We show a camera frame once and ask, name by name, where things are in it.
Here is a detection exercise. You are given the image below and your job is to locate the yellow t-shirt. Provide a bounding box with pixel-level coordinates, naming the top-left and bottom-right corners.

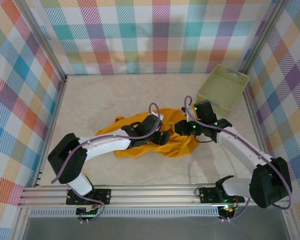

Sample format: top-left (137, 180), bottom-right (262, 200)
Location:
top-left (94, 107), bottom-right (198, 160)

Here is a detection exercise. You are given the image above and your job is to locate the grey slotted cable duct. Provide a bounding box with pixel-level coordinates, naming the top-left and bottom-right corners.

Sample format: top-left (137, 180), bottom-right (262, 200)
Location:
top-left (29, 209), bottom-right (221, 218)

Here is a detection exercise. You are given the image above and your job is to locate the aluminium table side rail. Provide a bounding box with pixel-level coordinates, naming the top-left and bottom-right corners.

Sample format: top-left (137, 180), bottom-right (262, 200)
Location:
top-left (32, 76), bottom-right (69, 188)
top-left (239, 72), bottom-right (278, 185)

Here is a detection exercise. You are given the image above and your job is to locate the thin black cable loop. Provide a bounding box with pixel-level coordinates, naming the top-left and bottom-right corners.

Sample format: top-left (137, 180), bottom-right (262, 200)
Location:
top-left (196, 136), bottom-right (215, 144)

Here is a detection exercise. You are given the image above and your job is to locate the aluminium mounting rail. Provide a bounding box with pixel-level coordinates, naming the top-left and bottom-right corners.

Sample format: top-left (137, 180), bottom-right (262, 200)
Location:
top-left (17, 184), bottom-right (293, 208)

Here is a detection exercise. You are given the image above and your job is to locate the aluminium frame post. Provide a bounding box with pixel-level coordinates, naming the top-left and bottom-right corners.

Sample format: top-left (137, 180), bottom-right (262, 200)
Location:
top-left (14, 0), bottom-right (68, 83)
top-left (238, 0), bottom-right (291, 78)

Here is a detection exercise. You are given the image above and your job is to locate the controller circuit board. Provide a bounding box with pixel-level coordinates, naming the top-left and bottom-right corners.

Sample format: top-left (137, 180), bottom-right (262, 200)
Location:
top-left (218, 204), bottom-right (237, 216)
top-left (76, 206), bottom-right (101, 218)

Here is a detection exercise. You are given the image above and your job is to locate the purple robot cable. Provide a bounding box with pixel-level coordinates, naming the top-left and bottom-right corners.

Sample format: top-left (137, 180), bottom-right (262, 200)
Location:
top-left (183, 95), bottom-right (293, 223)
top-left (51, 102), bottom-right (162, 223)

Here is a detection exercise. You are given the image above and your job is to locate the light green plastic basket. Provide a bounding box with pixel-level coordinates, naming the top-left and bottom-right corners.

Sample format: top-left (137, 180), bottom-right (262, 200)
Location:
top-left (196, 63), bottom-right (251, 117)

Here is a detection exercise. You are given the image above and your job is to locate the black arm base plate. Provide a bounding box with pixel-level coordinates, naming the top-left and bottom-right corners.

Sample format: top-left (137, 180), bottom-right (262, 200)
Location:
top-left (198, 186), bottom-right (246, 204)
top-left (66, 188), bottom-right (112, 206)

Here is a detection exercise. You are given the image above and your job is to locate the grey metal panel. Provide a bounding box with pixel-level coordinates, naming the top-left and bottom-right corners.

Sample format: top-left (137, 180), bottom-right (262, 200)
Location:
top-left (22, 216), bottom-right (291, 240)

